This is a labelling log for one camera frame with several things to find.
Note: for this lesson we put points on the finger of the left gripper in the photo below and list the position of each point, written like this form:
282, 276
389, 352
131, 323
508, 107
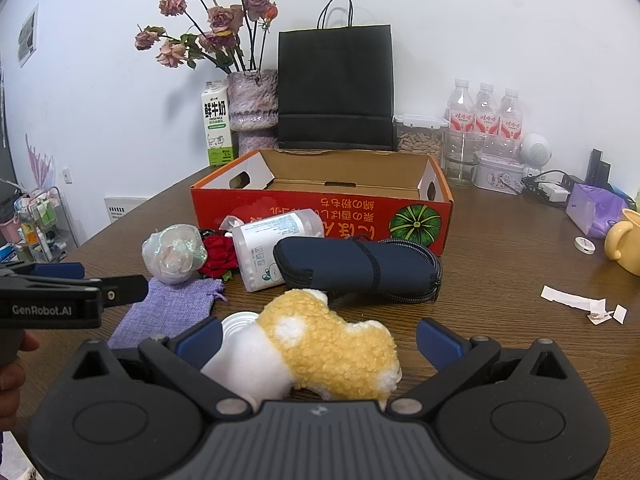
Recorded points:
60, 270
123, 290

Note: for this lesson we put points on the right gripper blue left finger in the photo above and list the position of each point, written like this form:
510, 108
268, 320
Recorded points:
179, 361

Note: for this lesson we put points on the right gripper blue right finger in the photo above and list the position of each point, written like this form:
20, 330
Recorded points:
459, 363

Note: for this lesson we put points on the purple drawstring pouch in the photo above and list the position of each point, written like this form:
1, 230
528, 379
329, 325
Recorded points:
167, 310

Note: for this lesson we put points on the iridescent white rose ornament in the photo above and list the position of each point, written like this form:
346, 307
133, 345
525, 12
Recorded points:
174, 254

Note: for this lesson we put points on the red rose flower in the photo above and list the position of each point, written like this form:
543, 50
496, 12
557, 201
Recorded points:
221, 258

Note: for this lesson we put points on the yellow white plush toy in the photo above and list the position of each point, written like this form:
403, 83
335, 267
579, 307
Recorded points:
298, 342

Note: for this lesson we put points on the navy blue zip pouch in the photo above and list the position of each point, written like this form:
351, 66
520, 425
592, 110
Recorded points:
405, 271

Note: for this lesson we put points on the white cotton swab jar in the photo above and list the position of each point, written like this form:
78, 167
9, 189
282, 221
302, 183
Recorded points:
254, 243

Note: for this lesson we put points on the person's left hand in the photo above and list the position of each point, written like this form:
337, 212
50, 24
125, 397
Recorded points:
12, 380

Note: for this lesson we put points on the white jar lid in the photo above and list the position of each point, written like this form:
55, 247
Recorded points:
235, 322

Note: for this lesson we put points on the torn white paper scraps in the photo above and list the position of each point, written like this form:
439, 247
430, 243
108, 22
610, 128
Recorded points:
597, 310

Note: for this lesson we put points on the white tape roll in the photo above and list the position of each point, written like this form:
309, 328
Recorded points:
584, 245

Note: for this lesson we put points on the white floral tin box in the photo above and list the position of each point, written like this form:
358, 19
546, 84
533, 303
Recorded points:
499, 174

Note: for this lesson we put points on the red cardboard pumpkin box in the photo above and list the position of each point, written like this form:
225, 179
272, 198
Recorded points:
356, 193

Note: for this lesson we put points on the white power adapter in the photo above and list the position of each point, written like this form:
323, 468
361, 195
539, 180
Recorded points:
554, 192

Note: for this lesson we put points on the purple tissue pack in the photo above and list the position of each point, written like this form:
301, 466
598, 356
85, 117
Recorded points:
594, 210

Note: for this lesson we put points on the yellow ceramic mug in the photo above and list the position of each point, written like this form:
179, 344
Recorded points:
622, 243

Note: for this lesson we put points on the clear drinking glass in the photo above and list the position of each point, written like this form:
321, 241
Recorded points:
461, 174

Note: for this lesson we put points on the green white milk carton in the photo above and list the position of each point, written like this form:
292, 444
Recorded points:
215, 110

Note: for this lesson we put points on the water bottle left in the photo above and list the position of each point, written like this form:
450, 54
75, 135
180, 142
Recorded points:
460, 115

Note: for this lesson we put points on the water bottle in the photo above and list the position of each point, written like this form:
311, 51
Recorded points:
510, 123
460, 115
487, 118

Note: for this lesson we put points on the white round speaker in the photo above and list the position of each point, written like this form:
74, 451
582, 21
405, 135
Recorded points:
534, 153

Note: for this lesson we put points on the clear container of pellets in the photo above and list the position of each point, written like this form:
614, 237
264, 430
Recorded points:
419, 134

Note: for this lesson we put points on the black charger stand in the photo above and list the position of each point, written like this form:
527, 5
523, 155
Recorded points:
598, 170

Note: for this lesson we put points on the purple marbled vase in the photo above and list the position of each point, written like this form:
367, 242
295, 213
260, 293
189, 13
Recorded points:
254, 109

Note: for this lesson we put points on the water bottle middle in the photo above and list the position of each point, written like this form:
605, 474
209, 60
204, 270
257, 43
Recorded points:
487, 118

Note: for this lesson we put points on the water bottle right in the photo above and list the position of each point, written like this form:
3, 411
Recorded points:
510, 123

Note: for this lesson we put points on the dried pink rose bouquet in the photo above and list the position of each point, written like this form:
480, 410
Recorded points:
233, 38

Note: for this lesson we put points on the black paper shopping bag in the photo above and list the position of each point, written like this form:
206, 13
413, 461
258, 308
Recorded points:
336, 87

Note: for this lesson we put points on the wire storage rack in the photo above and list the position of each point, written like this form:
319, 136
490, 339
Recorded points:
36, 225

